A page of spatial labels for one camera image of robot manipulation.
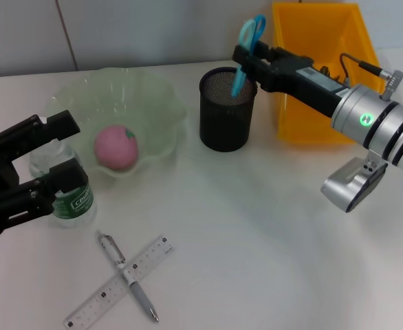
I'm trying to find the green plastic wrapper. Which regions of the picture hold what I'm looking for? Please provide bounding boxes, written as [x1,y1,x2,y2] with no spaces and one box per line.
[319,64,344,83]

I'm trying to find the pale green glass fruit plate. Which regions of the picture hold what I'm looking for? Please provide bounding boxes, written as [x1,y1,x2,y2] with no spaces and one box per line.
[45,67,188,179]

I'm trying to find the right gripper cable silver plug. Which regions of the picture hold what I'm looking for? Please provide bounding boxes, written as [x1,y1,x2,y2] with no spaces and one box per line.
[338,52,403,102]

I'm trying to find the blue scissors with sheath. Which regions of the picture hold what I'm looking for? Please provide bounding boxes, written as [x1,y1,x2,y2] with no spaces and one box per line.
[230,14,268,98]

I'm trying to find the clear plastic ruler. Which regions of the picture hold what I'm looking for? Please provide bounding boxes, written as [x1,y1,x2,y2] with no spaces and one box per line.
[63,234,174,329]

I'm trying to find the clear water bottle green label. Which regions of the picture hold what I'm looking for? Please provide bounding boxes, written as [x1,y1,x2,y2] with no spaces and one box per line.
[28,116,98,230]

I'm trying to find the pink toy peach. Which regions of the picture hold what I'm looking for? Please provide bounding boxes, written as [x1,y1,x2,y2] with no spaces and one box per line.
[94,124,140,172]

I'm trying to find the black mesh pen holder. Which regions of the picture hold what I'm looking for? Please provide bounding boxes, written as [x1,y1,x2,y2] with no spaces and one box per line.
[198,66,259,152]

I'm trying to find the yellow plastic storage bin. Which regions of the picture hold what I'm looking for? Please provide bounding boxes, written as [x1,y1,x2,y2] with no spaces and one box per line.
[270,2,381,145]

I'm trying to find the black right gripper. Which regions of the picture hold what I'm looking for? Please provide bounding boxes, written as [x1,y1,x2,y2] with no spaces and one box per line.
[231,40,353,120]

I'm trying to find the clear grey ballpoint pen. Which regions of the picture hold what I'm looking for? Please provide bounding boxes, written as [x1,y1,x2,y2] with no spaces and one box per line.
[95,229,160,323]

